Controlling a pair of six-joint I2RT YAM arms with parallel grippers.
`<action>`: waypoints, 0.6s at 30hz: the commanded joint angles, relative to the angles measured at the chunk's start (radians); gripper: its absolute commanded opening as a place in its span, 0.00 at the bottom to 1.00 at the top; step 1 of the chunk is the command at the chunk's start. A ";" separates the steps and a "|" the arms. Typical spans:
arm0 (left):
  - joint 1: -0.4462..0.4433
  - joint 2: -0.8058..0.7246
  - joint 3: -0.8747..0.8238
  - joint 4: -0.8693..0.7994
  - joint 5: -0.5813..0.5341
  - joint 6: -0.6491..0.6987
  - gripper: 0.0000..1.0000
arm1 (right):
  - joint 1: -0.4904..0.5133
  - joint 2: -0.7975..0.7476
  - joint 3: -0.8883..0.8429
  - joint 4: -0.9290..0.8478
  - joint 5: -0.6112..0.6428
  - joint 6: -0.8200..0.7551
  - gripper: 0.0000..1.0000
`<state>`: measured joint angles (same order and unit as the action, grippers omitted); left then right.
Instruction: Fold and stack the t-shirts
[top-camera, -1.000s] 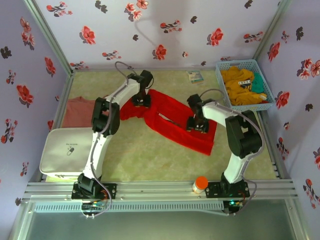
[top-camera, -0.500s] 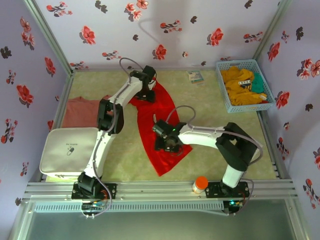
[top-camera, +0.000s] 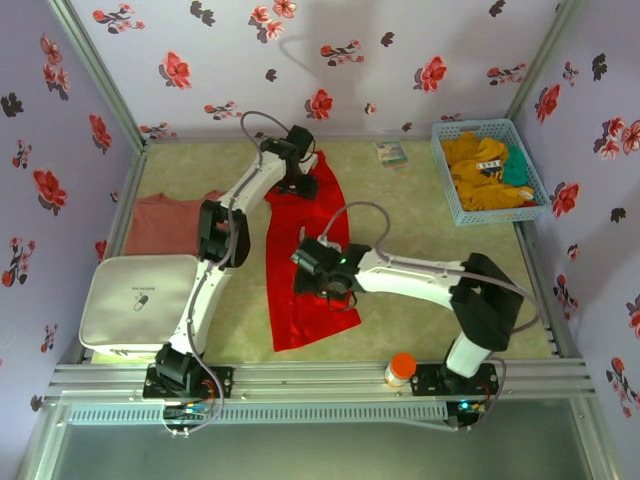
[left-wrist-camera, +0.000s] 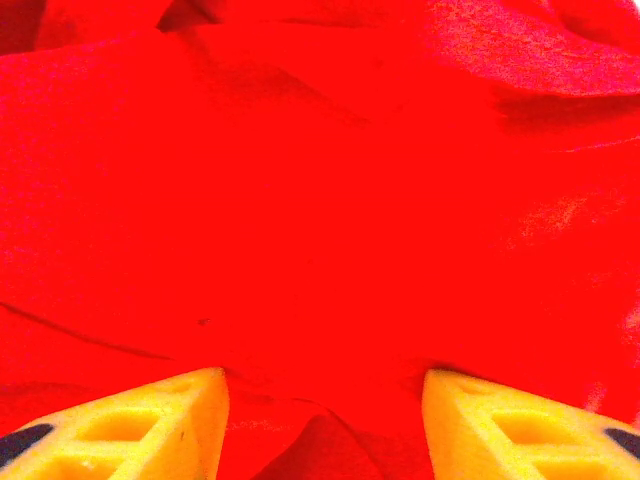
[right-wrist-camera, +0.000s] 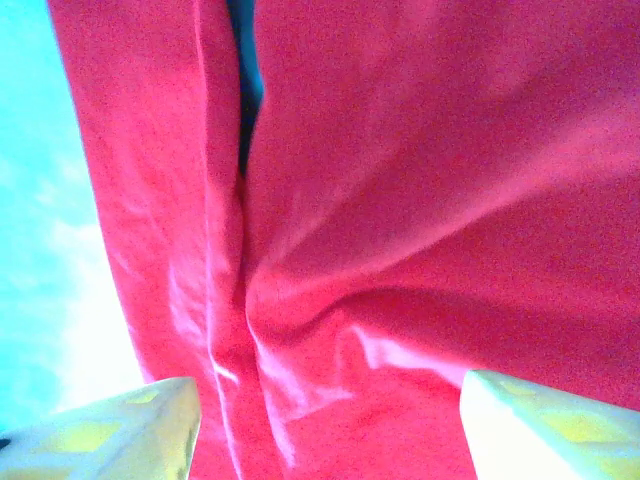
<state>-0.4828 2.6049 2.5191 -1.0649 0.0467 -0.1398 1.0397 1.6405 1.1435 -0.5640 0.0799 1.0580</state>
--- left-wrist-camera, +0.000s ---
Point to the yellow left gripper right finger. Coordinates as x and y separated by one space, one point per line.
515 435

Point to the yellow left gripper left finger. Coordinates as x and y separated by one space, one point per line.
125 430

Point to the red t-shirt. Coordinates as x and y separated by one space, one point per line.
320 200

